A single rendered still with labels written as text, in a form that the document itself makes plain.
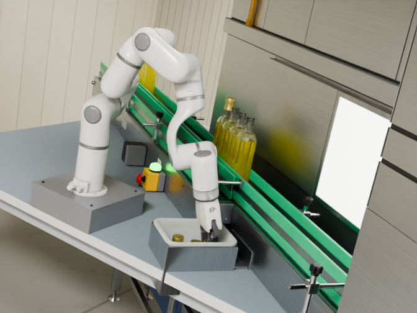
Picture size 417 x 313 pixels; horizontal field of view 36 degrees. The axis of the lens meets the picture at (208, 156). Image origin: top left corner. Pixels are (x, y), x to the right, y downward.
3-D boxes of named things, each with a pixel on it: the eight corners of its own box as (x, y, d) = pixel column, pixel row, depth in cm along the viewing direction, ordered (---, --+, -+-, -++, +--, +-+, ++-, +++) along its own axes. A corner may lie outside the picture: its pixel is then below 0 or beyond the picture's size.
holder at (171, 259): (249, 270, 193) (255, 247, 191) (164, 271, 183) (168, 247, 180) (228, 244, 208) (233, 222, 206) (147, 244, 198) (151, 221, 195)
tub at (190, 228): (234, 269, 191) (240, 243, 189) (163, 271, 182) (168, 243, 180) (213, 243, 206) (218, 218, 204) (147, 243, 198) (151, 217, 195)
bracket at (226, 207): (230, 224, 208) (234, 205, 206) (203, 224, 204) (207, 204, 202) (226, 220, 211) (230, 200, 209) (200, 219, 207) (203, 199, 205)
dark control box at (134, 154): (144, 167, 266) (147, 148, 263) (125, 166, 263) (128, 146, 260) (138, 160, 273) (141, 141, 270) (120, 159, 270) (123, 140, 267)
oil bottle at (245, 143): (246, 194, 219) (259, 134, 213) (231, 193, 217) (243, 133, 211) (239, 187, 224) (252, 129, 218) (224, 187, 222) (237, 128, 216)
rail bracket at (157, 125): (159, 146, 255) (164, 113, 251) (141, 145, 252) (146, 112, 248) (156, 142, 258) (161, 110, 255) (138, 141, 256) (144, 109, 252)
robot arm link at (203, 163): (182, 140, 191) (213, 136, 193) (185, 172, 195) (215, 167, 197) (193, 159, 178) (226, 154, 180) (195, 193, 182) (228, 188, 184)
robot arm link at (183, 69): (160, 100, 197) (137, 104, 183) (150, 31, 195) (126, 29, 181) (208, 94, 191) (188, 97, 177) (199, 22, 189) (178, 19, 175)
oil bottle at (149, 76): (152, 103, 320) (161, 47, 312) (141, 102, 318) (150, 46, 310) (149, 100, 325) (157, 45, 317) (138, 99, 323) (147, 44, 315)
